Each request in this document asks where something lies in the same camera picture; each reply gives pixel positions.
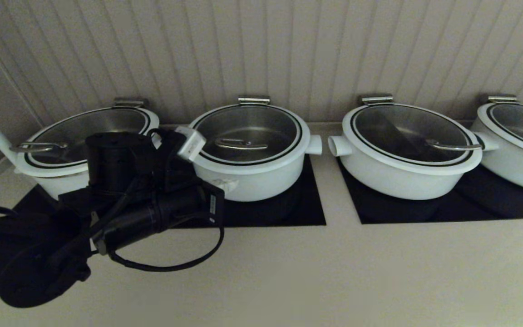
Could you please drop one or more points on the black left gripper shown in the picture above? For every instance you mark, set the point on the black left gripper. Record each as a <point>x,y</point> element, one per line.
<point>170,168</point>

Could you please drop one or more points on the glass lid with white rim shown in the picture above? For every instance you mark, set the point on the glass lid with white rim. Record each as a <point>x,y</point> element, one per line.
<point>93,131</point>
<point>248,127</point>

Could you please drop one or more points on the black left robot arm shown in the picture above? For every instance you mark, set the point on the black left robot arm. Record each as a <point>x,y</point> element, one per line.
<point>148,218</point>

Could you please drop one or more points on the black glass induction cooktop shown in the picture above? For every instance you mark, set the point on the black glass induction cooktop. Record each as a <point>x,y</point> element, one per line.
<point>470,204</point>
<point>288,209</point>

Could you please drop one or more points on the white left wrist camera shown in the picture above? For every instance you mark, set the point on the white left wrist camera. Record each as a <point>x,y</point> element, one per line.
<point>191,144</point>

